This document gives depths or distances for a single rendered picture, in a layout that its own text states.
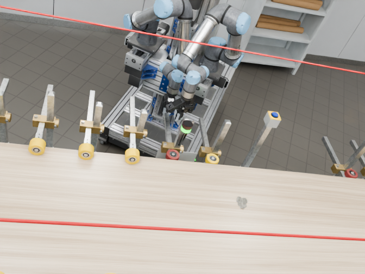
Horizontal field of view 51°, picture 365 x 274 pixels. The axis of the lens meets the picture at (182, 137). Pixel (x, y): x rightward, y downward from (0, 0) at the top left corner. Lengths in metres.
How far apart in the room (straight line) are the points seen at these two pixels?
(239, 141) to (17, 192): 2.49
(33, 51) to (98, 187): 2.64
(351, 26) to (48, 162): 4.78
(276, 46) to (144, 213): 4.03
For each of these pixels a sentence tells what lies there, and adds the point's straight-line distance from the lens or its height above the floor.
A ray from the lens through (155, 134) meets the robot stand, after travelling 3.36.
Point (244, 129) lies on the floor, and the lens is 4.11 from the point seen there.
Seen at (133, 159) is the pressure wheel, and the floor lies 0.94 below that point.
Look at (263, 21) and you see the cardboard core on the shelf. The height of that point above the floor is 0.57.
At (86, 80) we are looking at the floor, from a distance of 4.11.
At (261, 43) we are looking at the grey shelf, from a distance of 5.46.
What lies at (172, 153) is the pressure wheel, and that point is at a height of 0.91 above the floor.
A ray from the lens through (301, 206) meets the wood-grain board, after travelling 2.39.
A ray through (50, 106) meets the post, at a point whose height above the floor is 1.08.
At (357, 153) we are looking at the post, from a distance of 2.85.
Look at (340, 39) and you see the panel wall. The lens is 6.04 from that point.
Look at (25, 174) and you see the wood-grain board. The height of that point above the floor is 0.90.
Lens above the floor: 2.52
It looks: 43 degrees down
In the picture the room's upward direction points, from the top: 21 degrees clockwise
